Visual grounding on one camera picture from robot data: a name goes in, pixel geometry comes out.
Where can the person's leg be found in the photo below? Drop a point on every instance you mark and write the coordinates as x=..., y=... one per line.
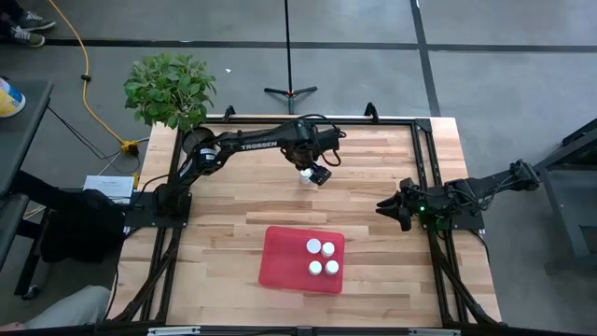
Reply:
x=70, y=305

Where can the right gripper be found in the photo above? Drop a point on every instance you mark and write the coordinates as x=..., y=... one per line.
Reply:
x=420, y=205

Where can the yellow and blue object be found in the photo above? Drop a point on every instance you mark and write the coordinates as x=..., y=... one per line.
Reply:
x=9, y=100

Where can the white paper sheet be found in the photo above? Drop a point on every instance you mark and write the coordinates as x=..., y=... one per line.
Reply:
x=107, y=186

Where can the black plant pot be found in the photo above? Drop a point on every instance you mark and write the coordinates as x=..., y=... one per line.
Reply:
x=192, y=135

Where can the red plastic basket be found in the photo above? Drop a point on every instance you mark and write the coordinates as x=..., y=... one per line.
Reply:
x=284, y=266

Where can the black frame clamp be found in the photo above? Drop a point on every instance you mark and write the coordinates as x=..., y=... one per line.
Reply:
x=229, y=112
x=371, y=111

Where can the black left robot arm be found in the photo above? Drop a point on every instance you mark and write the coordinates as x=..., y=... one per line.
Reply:
x=259, y=144

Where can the dark metal cart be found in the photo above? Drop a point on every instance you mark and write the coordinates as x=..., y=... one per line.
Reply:
x=559, y=196

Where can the dark grey side table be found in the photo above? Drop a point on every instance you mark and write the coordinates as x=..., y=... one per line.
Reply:
x=23, y=135

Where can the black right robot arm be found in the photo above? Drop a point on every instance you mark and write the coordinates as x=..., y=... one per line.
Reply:
x=485, y=189

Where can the black bag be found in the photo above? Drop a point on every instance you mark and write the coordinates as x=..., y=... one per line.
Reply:
x=79, y=228

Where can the black aluminium table frame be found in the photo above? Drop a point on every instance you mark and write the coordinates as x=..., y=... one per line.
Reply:
x=382, y=121

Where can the silver metal bracket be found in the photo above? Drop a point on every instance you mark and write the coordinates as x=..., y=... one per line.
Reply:
x=434, y=332
x=173, y=331

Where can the green leafy plant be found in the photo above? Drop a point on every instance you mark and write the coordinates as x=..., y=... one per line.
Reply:
x=168, y=88

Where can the person's shoe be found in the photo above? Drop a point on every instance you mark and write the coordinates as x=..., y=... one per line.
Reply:
x=25, y=36
x=37, y=21

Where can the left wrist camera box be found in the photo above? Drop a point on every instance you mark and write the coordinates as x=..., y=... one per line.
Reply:
x=320, y=175

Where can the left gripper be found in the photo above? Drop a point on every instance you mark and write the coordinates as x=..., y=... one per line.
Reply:
x=308, y=158

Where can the black tripod stand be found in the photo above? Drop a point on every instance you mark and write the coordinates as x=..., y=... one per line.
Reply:
x=290, y=92

